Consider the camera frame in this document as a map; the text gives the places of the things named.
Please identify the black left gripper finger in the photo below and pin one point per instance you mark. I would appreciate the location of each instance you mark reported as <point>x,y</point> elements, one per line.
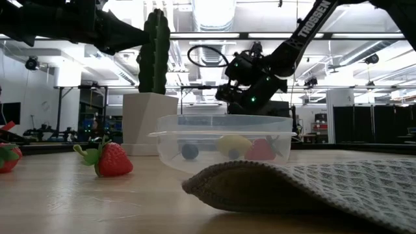
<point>123,34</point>

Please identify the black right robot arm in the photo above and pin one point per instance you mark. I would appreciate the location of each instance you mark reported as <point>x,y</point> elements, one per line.
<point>308,29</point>

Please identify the white faceted plant pot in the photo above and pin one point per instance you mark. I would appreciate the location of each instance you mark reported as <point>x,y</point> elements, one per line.
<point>143,123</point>

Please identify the black aluminium table frame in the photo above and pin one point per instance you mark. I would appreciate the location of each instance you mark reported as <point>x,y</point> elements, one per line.
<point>357,148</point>

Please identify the yellow toy lemon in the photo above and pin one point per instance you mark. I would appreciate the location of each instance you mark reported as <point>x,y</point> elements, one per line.
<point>232,143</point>

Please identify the black monitor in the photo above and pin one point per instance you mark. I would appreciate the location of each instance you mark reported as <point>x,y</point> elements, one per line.
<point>9,113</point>

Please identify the clear plastic tupperware container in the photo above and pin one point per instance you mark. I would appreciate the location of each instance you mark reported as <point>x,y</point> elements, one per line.
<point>208,138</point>

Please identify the grey waffle cloth towel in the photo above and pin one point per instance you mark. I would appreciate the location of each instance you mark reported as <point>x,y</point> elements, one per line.
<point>325,191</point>

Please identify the small dark blueberry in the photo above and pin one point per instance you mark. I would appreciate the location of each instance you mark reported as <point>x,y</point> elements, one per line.
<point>233,154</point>

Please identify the black partition panels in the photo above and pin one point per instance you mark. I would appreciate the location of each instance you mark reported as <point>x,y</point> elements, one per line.
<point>373,125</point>

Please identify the person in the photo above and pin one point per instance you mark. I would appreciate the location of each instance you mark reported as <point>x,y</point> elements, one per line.
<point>97,127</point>

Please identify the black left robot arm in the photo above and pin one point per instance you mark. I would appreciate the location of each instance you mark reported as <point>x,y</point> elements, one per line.
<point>16,19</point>

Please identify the white column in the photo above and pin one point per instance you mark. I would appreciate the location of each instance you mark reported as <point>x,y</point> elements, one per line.
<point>339,113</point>

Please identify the large dark blueberry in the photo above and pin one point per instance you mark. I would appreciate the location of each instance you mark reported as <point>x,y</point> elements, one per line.
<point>190,151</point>

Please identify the red toy strawberry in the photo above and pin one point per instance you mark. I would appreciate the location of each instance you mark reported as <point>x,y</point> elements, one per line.
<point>8,161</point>
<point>113,161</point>
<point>261,150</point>

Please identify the green cactus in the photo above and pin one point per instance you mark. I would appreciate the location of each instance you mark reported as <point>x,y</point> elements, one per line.
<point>156,55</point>

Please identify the black rack frame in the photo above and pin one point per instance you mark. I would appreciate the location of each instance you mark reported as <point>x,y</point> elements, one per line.
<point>59,110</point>

